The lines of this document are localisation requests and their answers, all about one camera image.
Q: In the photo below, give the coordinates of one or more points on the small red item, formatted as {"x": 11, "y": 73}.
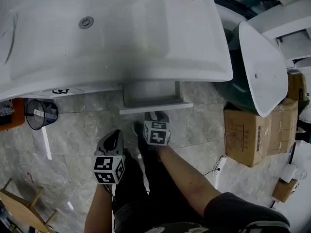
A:
{"x": 30, "y": 177}

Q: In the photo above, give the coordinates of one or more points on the white drawer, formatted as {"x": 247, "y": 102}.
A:
{"x": 155, "y": 108}

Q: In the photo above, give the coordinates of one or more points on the dark window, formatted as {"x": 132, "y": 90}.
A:
{"x": 233, "y": 1}

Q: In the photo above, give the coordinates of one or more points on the white power strip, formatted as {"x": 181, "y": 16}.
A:
{"x": 219, "y": 162}

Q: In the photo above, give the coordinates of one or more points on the large taped cardboard box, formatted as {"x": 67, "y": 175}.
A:
{"x": 243, "y": 139}

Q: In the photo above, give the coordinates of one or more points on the person's right forearm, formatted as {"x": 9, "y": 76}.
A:
{"x": 184, "y": 178}

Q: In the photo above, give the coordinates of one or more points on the person's left forearm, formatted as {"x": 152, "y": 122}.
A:
{"x": 99, "y": 210}

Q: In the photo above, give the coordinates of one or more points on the metal sink drain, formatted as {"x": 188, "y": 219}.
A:
{"x": 86, "y": 22}

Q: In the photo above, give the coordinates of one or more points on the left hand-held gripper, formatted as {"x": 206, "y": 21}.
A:
{"x": 104, "y": 164}

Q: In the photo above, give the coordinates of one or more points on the white and green bathtub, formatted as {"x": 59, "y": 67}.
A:
{"x": 262, "y": 69}

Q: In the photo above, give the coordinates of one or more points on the person's black trousers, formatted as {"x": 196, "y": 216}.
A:
{"x": 131, "y": 178}

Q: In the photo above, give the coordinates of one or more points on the small printed cardboard box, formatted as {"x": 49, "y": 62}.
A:
{"x": 297, "y": 86}

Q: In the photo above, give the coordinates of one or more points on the white plastic object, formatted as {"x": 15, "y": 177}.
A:
{"x": 291, "y": 172}

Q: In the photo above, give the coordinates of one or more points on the person's black shoe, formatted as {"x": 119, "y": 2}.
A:
{"x": 138, "y": 130}

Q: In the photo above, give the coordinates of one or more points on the wooden chair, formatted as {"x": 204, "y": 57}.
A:
{"x": 17, "y": 203}

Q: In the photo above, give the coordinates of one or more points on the orange sofa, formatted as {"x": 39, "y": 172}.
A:
{"x": 18, "y": 113}

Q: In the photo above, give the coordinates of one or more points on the white round dish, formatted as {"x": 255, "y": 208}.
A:
{"x": 5, "y": 42}

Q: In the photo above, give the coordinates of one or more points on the person's black shirt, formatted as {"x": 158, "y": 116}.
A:
{"x": 230, "y": 212}

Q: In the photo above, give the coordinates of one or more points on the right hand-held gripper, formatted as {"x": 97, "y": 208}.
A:
{"x": 156, "y": 135}

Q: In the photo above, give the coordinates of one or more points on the small plain brown box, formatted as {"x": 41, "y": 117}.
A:
{"x": 284, "y": 190}

